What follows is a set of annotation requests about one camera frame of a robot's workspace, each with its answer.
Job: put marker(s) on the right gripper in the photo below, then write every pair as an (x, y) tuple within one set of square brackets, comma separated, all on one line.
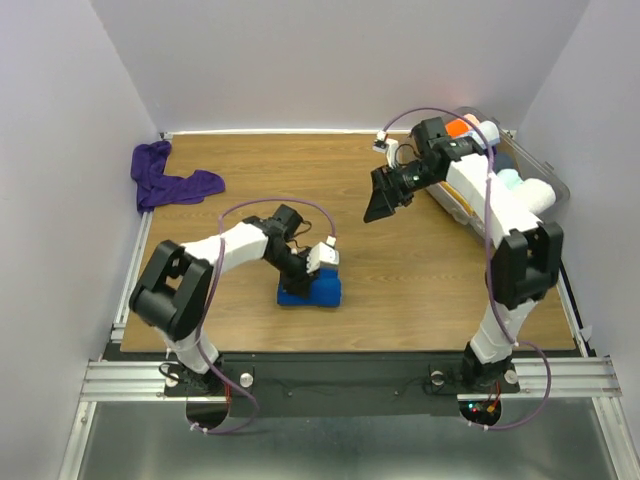
[(387, 193)]

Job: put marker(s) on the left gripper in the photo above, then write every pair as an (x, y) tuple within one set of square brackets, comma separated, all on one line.
[(300, 282)]

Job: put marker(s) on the light blue patterned rolled towel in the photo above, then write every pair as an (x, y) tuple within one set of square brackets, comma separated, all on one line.
[(489, 134)]

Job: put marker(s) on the aluminium frame rail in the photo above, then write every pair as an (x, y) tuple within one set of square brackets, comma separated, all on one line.
[(571, 378)]

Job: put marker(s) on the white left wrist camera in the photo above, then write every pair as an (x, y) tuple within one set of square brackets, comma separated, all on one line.
[(322, 256)]

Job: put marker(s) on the pale teal rolled towel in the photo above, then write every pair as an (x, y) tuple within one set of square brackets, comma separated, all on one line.
[(511, 179)]

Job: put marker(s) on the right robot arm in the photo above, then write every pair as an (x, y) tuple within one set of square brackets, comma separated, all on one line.
[(523, 252)]

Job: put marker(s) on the orange striped rolled towel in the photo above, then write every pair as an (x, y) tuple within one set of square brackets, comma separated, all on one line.
[(457, 196)]

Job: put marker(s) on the dark grey rolled towel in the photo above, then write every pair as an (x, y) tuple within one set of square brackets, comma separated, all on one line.
[(503, 161)]

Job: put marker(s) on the white rolled towel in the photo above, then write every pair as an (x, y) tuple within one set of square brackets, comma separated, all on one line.
[(537, 195)]

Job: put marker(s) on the clear plastic bin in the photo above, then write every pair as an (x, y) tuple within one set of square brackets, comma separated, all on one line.
[(526, 165)]

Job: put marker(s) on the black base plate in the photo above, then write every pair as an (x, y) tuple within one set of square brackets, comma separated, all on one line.
[(338, 384)]

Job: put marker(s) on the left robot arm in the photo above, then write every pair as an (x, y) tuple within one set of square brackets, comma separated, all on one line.
[(174, 291)]

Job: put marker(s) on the purple towel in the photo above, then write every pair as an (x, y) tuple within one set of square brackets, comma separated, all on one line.
[(155, 188)]

